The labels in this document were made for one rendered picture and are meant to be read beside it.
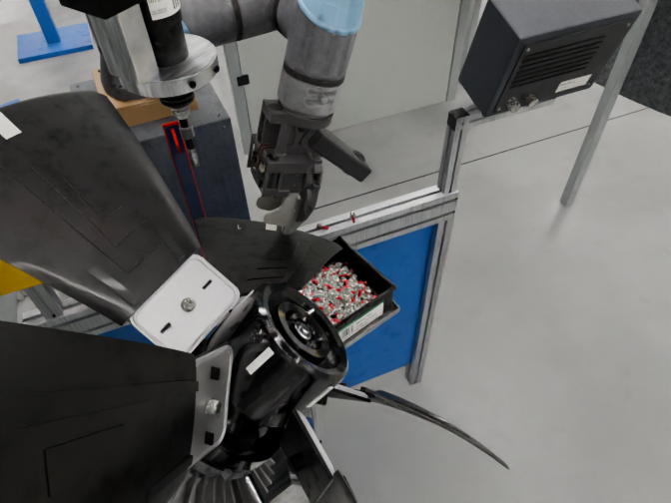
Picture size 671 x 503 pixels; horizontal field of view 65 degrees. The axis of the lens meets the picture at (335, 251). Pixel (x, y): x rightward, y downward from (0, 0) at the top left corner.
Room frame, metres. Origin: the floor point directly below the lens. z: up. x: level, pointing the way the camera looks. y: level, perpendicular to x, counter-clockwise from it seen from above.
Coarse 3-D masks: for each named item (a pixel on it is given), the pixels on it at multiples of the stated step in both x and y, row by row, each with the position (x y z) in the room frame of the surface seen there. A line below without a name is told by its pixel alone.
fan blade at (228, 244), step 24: (216, 240) 0.52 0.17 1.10; (240, 240) 0.52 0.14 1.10; (264, 240) 0.52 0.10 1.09; (288, 240) 0.53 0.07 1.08; (312, 240) 0.55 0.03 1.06; (216, 264) 0.46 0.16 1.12; (240, 264) 0.45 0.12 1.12; (264, 264) 0.45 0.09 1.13; (288, 264) 0.45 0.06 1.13; (312, 264) 0.46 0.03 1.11; (240, 288) 0.39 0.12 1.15
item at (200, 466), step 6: (198, 462) 0.18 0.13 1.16; (204, 462) 0.18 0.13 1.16; (210, 462) 0.18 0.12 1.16; (198, 468) 0.18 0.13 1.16; (204, 468) 0.18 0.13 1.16; (210, 468) 0.18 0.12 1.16; (216, 468) 0.18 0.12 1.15; (222, 468) 0.18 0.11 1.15; (210, 474) 0.18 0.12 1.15; (216, 474) 0.18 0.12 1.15; (222, 474) 0.18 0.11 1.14; (228, 474) 0.18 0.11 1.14; (234, 474) 0.18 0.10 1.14; (240, 474) 0.18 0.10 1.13
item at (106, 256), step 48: (48, 96) 0.49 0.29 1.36; (96, 96) 0.51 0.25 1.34; (0, 144) 0.41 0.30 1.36; (48, 144) 0.42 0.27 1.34; (96, 144) 0.44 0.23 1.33; (0, 192) 0.36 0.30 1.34; (48, 192) 0.37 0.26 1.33; (96, 192) 0.38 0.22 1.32; (144, 192) 0.40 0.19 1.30; (0, 240) 0.32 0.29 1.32; (48, 240) 0.33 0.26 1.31; (96, 240) 0.34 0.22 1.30; (144, 240) 0.35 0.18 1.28; (192, 240) 0.36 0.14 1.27; (96, 288) 0.30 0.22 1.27; (144, 288) 0.31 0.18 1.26
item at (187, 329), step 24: (192, 264) 0.34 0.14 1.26; (168, 288) 0.31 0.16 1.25; (192, 288) 0.32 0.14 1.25; (216, 288) 0.32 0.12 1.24; (144, 312) 0.29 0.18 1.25; (168, 312) 0.29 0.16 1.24; (192, 312) 0.30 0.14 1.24; (216, 312) 0.30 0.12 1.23; (168, 336) 0.27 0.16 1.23; (192, 336) 0.28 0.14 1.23
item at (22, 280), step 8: (0, 264) 0.53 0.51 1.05; (8, 264) 0.54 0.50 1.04; (0, 272) 0.53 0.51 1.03; (8, 272) 0.53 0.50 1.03; (16, 272) 0.54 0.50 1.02; (24, 272) 0.54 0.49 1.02; (0, 280) 0.53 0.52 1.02; (8, 280) 0.53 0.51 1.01; (16, 280) 0.53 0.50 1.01; (24, 280) 0.54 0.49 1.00; (32, 280) 0.54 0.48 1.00; (0, 288) 0.53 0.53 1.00; (8, 288) 0.53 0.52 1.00; (16, 288) 0.53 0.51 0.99; (24, 288) 0.54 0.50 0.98
